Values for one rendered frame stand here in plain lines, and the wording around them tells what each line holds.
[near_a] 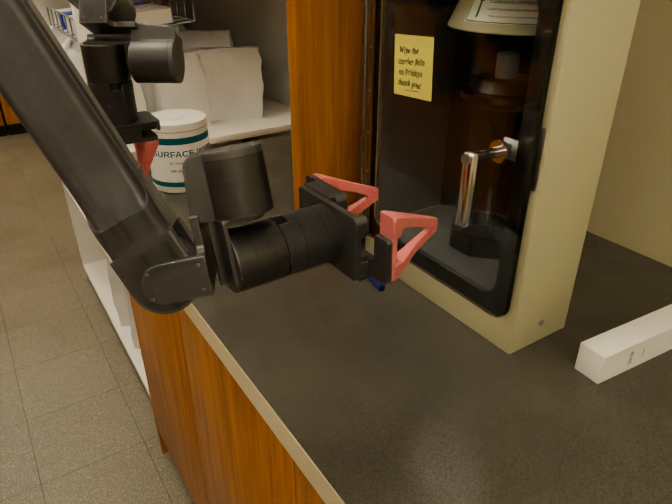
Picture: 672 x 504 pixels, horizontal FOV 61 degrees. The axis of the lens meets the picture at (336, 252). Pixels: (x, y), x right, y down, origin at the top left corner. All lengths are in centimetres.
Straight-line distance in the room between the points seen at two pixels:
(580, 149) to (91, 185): 51
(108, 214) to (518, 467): 46
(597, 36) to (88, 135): 49
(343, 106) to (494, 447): 54
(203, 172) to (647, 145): 79
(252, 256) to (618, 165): 78
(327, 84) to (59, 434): 159
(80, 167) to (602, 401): 60
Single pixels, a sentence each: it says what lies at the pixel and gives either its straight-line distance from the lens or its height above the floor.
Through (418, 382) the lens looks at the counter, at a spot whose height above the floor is 94.
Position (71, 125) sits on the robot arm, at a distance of 49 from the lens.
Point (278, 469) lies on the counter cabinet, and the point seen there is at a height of 76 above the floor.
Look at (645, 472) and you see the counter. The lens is 68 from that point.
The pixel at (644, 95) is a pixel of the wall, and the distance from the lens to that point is 108.
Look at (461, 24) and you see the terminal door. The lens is 70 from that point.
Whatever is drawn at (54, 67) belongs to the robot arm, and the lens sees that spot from 50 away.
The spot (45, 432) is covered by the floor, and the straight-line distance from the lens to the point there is 217.
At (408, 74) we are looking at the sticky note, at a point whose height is 126.
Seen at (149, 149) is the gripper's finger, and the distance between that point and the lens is 86.
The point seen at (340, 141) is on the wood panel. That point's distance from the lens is 92.
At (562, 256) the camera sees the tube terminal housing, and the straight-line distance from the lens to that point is 76.
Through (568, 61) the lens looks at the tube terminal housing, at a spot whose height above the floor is 130.
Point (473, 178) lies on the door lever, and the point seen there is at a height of 118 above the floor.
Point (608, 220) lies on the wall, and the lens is 115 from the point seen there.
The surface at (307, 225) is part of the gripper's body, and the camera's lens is 51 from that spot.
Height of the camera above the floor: 140
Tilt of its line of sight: 28 degrees down
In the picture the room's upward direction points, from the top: straight up
